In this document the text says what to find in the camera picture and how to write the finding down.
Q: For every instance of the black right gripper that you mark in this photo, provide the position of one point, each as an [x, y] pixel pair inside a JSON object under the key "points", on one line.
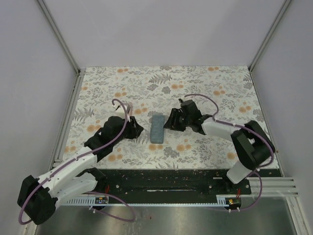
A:
{"points": [[174, 114]]}

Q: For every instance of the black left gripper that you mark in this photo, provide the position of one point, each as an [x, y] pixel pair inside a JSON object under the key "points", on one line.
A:
{"points": [[135, 129]]}

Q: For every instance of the blue-grey glasses case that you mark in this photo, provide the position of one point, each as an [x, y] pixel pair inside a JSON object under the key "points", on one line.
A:
{"points": [[157, 129]]}

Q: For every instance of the pink glasses case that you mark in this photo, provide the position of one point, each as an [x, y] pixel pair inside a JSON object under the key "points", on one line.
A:
{"points": [[129, 108]]}

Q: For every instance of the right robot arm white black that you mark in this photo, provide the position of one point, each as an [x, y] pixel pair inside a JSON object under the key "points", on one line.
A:
{"points": [[251, 143]]}

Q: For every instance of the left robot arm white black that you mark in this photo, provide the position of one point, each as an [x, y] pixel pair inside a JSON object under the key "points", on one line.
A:
{"points": [[40, 197]]}

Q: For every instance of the floral table mat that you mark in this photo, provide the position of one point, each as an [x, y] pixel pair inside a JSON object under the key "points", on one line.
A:
{"points": [[226, 91]]}

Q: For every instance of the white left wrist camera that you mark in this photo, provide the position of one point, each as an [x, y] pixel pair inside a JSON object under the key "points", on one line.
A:
{"points": [[121, 113]]}

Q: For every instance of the left aluminium frame post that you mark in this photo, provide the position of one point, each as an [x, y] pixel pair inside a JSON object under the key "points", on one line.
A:
{"points": [[52, 24]]}

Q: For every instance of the aluminium frame post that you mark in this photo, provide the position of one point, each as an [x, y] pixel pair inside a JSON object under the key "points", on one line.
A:
{"points": [[52, 24], [270, 33]]}

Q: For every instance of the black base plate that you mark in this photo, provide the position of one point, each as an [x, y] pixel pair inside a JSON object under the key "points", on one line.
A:
{"points": [[168, 186]]}

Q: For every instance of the white slotted cable duct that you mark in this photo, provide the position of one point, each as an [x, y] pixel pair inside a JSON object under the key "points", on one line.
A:
{"points": [[92, 200]]}

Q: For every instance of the right aluminium frame post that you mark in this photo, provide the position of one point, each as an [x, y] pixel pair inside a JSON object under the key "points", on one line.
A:
{"points": [[270, 33]]}

